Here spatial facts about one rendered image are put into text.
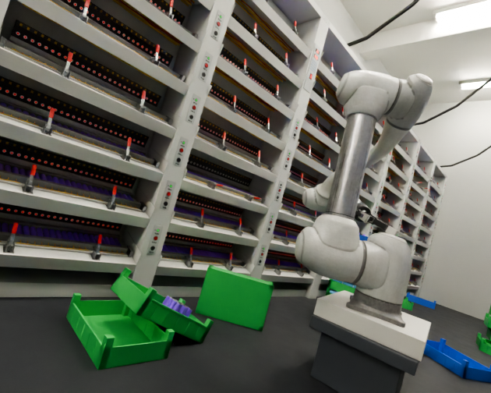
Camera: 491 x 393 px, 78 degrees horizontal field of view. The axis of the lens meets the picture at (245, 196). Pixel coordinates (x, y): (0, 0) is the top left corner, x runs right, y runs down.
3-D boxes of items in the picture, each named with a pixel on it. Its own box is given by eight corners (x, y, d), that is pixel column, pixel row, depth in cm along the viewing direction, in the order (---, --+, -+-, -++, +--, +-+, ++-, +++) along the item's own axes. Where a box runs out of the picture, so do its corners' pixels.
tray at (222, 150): (273, 182, 176) (285, 161, 174) (190, 146, 133) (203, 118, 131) (253, 170, 190) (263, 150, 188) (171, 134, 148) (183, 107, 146)
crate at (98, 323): (167, 358, 88) (175, 331, 89) (97, 370, 74) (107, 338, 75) (126, 314, 110) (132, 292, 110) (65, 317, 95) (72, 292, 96)
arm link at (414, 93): (409, 117, 122) (376, 109, 123) (436, 73, 110) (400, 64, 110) (417, 133, 113) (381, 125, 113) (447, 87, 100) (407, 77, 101)
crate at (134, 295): (171, 318, 118) (183, 299, 120) (202, 344, 103) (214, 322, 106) (109, 288, 99) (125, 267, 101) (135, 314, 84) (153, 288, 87)
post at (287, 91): (255, 299, 178) (330, 21, 188) (244, 299, 171) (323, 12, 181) (232, 287, 192) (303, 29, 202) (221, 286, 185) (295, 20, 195)
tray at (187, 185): (265, 214, 175) (273, 200, 173) (178, 189, 132) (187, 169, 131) (245, 200, 189) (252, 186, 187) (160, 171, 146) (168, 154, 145)
